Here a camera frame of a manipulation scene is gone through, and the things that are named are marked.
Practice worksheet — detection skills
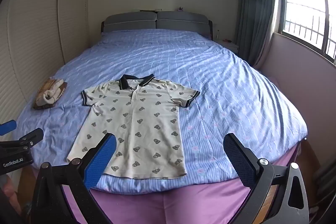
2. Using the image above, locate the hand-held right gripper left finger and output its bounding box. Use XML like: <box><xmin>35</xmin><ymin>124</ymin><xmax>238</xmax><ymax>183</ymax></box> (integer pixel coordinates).
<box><xmin>31</xmin><ymin>133</ymin><xmax>117</xmax><ymax>224</ymax></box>

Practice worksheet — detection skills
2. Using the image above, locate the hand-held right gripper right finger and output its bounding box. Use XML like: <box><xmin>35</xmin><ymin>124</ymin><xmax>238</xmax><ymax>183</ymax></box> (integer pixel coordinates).
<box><xmin>223</xmin><ymin>133</ymin><xmax>310</xmax><ymax>224</ymax></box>

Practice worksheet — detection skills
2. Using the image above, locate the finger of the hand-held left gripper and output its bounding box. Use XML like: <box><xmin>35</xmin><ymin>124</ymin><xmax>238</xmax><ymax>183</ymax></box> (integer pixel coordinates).
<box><xmin>0</xmin><ymin>128</ymin><xmax>44</xmax><ymax>151</ymax></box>
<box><xmin>0</xmin><ymin>121</ymin><xmax>17</xmax><ymax>136</ymax></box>

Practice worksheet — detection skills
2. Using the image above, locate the cream printed polo shirt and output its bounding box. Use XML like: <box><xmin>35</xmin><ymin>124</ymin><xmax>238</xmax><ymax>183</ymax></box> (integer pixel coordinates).
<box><xmin>66</xmin><ymin>74</ymin><xmax>200</xmax><ymax>179</ymax></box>

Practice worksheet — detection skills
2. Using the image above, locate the folded brown patterned garment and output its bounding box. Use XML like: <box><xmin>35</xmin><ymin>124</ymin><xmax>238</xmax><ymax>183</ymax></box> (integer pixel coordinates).
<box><xmin>33</xmin><ymin>78</ymin><xmax>68</xmax><ymax>110</ymax></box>

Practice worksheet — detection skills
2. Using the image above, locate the bed with blue floral sheet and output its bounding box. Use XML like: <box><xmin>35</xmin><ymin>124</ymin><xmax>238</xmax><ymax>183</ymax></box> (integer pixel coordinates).
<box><xmin>20</xmin><ymin>30</ymin><xmax>308</xmax><ymax>191</ymax></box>

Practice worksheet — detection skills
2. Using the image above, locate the cream louvered wardrobe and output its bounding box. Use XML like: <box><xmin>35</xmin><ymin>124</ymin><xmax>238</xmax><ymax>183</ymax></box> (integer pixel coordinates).
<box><xmin>0</xmin><ymin>0</ymin><xmax>91</xmax><ymax>125</ymax></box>

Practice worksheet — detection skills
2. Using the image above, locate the white nightstand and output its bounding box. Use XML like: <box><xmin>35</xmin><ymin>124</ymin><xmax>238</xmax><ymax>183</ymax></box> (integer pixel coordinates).
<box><xmin>217</xmin><ymin>39</ymin><xmax>240</xmax><ymax>55</ymax></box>

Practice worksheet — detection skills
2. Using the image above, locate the grey padded headboard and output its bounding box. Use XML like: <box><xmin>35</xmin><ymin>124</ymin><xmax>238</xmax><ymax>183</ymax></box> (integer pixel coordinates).
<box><xmin>100</xmin><ymin>11</ymin><xmax>214</xmax><ymax>39</ymax></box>

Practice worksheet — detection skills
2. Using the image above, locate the teal curtain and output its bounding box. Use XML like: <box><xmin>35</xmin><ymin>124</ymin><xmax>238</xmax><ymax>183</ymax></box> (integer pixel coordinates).
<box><xmin>235</xmin><ymin>0</ymin><xmax>281</xmax><ymax>69</ymax></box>

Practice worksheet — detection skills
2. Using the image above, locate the barred window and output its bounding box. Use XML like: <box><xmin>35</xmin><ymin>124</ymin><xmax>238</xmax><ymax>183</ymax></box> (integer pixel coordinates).
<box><xmin>273</xmin><ymin>0</ymin><xmax>336</xmax><ymax>65</ymax></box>

